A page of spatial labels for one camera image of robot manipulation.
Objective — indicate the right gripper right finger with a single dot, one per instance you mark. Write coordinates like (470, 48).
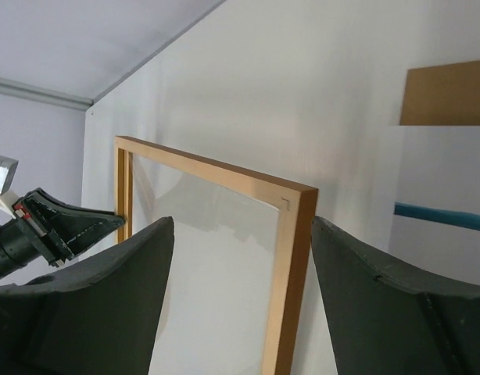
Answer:
(386, 316)

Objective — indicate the wooden picture frame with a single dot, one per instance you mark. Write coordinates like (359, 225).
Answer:
(296, 204)

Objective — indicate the left aluminium corner post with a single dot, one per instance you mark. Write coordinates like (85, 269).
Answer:
(38, 94)

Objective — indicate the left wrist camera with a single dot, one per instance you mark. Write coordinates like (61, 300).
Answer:
(8, 197)

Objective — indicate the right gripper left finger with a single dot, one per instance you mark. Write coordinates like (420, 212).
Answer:
(98, 316)

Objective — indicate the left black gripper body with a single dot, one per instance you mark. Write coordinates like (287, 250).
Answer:
(16, 247)

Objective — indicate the clear acrylic sheet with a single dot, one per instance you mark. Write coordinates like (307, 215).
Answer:
(214, 314)

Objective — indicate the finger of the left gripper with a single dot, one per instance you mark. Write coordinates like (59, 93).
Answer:
(59, 231)

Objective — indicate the brown frame backing board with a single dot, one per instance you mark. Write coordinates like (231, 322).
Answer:
(444, 95)

